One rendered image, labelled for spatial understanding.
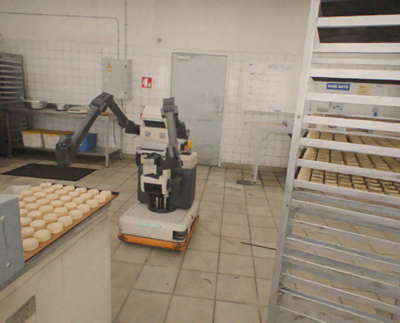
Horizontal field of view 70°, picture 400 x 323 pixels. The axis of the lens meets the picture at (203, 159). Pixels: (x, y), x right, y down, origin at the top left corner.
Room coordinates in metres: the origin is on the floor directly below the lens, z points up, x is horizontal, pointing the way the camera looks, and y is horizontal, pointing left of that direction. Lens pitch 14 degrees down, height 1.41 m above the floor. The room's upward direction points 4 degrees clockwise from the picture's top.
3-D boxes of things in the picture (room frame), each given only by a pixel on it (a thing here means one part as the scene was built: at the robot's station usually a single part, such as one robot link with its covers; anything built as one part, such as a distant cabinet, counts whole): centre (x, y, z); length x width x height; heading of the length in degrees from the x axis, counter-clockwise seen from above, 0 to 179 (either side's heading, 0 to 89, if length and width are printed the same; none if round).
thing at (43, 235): (0.83, 0.51, 0.91); 0.05 x 0.05 x 0.02
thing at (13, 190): (3.06, 2.12, 0.08); 0.30 x 0.22 x 0.16; 16
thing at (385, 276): (1.42, -0.82, 0.51); 0.64 x 0.03 x 0.03; 67
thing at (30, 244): (0.78, 0.52, 0.91); 0.05 x 0.05 x 0.02
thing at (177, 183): (2.39, 0.33, 0.55); 0.28 x 0.27 x 0.25; 80
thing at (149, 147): (2.28, 0.41, 0.87); 0.28 x 0.16 x 0.22; 80
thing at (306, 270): (1.42, -0.82, 0.42); 0.64 x 0.03 x 0.03; 67
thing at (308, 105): (1.56, -0.55, 0.97); 0.03 x 0.03 x 1.70; 67
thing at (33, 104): (5.14, 3.07, 0.95); 0.39 x 0.39 x 0.14
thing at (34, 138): (5.16, 3.07, 0.36); 0.47 x 0.39 x 0.26; 173
